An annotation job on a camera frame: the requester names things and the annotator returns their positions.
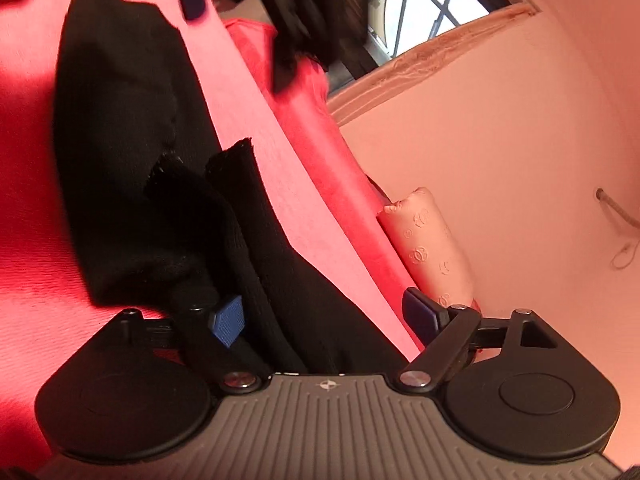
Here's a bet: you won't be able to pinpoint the pink lace curtain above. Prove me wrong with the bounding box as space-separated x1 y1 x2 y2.
325 4 543 127

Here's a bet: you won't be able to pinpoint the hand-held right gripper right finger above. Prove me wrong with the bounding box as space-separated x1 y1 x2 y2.
395 287 557 395

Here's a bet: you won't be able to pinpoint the black knit pants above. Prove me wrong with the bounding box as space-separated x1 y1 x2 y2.
52 0 416 376

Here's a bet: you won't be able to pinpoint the red bed blanket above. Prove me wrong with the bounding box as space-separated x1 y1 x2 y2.
222 17 482 358
0 0 422 472

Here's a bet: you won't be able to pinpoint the dark framed window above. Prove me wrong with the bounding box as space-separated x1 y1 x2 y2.
327 0 543 83

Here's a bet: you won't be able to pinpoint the pink embossed pillow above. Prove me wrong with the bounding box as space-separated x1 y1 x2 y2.
377 186 476 311

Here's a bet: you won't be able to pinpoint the wall cable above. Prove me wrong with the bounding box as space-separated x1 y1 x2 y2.
594 187 640 271

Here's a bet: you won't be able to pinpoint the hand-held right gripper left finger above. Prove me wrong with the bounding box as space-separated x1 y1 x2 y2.
117 295 263 392

